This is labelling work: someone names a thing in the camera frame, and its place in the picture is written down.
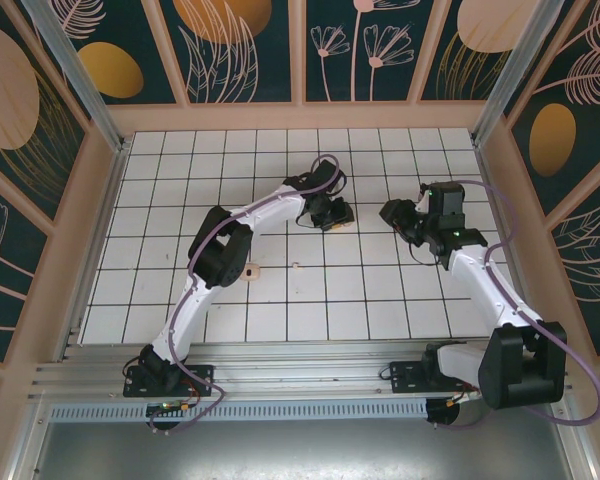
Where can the grey metal sheet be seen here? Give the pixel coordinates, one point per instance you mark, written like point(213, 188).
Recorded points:
point(305, 450)

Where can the small beige earbud piece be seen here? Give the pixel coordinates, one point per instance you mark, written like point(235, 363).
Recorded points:
point(296, 265)

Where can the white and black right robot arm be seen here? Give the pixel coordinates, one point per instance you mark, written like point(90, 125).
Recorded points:
point(485, 285)

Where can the beige round piece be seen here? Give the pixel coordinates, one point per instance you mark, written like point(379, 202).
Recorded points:
point(254, 273)

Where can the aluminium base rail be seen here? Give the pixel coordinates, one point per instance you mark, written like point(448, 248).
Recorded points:
point(305, 370)

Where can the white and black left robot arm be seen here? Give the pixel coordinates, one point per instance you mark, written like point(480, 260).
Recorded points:
point(190, 320)

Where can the aluminium frame post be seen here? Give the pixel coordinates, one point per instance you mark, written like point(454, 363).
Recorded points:
point(517, 75)
point(77, 75)

